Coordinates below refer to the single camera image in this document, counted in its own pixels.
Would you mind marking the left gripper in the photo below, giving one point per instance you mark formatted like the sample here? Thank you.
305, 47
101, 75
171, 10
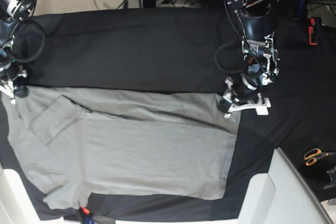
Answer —
260, 70

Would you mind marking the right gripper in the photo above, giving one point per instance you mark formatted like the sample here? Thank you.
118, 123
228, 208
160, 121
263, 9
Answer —
13, 71

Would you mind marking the grey T-shirt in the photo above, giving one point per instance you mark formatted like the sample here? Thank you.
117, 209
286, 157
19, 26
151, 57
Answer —
75, 142

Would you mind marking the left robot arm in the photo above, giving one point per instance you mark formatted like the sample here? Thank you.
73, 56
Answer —
255, 22

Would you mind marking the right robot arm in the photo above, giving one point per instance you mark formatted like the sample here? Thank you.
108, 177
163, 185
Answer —
13, 14

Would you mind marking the black table cloth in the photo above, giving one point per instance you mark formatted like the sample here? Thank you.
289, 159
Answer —
172, 50

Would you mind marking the red black clamp right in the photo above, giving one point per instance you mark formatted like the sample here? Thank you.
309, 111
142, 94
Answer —
315, 24

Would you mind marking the white box left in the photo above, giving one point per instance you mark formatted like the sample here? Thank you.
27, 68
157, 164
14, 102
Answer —
16, 207

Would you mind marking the white box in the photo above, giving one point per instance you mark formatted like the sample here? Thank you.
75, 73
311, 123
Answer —
281, 195
16, 207

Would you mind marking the white box right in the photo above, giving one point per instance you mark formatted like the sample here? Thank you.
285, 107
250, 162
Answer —
281, 195

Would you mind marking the black object right edge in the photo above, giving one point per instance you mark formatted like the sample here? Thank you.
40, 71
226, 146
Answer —
331, 174

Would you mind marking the red blue clamp bottom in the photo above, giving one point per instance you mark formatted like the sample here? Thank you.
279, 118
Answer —
85, 216

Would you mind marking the orange handled scissors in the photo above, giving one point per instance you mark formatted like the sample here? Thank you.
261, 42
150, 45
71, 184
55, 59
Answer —
314, 155

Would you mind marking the blue clamp on frame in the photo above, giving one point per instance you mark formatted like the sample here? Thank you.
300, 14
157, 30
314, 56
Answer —
300, 5

